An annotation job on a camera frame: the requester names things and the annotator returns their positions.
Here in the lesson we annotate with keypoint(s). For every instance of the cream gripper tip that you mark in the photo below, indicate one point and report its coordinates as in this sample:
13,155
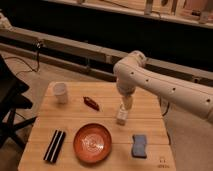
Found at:
127,102

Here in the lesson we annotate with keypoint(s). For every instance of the dark red pepper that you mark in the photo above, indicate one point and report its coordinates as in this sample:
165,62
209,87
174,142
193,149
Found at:
91,103

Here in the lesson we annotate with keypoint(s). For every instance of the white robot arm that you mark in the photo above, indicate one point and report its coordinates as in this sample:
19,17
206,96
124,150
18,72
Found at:
131,73

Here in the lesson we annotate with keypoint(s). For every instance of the white squeeze bottle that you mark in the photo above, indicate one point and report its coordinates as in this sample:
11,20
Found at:
122,115

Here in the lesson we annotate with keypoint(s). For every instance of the blue sponge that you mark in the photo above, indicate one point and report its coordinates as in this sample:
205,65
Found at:
139,146

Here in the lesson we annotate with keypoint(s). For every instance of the white paper cup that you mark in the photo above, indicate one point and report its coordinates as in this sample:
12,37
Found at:
60,92

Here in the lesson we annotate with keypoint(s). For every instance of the black white striped block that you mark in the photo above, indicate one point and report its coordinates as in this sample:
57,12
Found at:
54,147

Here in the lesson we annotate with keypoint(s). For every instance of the black office chair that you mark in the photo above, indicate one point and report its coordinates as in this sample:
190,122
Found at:
11,99

